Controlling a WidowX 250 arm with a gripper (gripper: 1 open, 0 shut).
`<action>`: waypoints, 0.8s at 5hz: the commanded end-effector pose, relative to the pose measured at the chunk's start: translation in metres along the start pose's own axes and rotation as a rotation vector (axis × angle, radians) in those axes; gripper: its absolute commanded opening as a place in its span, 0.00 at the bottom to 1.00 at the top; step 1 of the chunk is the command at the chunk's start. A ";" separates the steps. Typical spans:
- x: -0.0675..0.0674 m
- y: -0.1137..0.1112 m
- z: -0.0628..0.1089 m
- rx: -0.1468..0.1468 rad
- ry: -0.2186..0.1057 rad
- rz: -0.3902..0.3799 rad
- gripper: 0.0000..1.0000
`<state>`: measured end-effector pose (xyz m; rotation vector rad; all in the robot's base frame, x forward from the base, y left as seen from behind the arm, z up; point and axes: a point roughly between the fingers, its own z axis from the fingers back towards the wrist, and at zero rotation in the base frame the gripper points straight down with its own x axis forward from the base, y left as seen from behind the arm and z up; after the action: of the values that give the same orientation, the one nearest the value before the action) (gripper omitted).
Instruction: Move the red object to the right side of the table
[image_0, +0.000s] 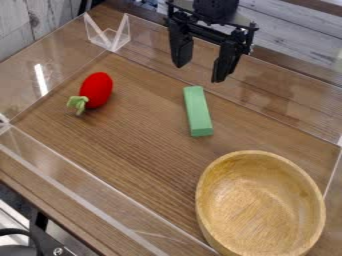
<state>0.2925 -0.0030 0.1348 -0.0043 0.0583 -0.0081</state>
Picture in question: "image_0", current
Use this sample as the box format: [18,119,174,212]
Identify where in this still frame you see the black cable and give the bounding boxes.
[0,227,35,248]

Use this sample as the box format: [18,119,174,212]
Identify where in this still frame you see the red plush strawberry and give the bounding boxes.
[67,72,114,115]

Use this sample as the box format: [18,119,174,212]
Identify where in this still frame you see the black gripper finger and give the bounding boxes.
[169,20,194,68]
[211,40,242,83]

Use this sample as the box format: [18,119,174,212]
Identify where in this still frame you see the black table leg bracket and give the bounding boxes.
[30,209,76,256]

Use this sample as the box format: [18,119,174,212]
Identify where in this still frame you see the clear acrylic tray wall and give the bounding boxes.
[0,7,342,256]

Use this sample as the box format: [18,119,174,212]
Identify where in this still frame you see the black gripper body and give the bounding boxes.
[166,0,259,54]

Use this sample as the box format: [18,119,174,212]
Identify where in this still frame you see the wooden bowl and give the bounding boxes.
[195,150,326,256]

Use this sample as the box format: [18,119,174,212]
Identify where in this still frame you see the green rectangular block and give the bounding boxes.
[183,86,214,137]

